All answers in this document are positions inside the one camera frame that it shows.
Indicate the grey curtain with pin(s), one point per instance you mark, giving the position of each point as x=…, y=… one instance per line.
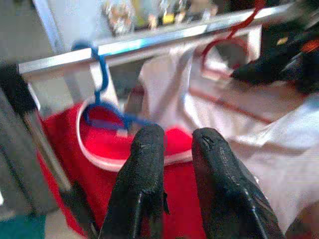
x=15, y=161

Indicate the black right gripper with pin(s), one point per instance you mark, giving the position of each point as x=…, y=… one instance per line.
x=306, y=64

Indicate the blue plastic hanger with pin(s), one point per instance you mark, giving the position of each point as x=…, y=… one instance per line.
x=102, y=74

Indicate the plain white shirt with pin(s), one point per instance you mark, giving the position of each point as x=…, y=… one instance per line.
x=261, y=149

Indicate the red shirt with white collar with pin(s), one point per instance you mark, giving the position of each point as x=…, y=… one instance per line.
x=182, y=194

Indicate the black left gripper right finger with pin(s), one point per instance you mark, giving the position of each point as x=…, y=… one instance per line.
x=224, y=189

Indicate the white glass-door cabinet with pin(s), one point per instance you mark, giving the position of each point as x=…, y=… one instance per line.
x=69, y=20

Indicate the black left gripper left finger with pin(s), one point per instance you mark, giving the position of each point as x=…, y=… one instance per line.
x=142, y=174

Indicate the teal floor mat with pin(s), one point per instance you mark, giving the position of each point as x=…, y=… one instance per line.
x=20, y=229

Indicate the red plastic hanger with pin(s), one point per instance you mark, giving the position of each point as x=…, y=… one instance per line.
x=251, y=18

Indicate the metal clothes rack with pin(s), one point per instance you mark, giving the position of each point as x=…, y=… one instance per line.
x=74, y=56

